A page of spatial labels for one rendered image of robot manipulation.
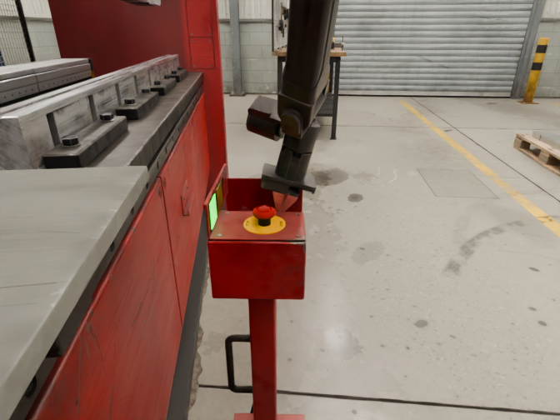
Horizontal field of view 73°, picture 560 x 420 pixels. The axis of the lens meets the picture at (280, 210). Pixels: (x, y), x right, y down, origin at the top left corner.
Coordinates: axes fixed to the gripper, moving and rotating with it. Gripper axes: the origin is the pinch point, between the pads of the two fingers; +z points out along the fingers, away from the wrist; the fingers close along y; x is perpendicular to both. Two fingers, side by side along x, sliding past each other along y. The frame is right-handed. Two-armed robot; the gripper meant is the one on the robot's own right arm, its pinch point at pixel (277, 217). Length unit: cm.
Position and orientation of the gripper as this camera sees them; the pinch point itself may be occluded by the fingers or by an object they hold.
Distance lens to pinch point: 74.6
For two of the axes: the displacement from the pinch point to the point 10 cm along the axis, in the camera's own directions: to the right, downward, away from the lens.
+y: -9.7, -2.4, -0.9
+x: -0.2, 4.4, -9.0
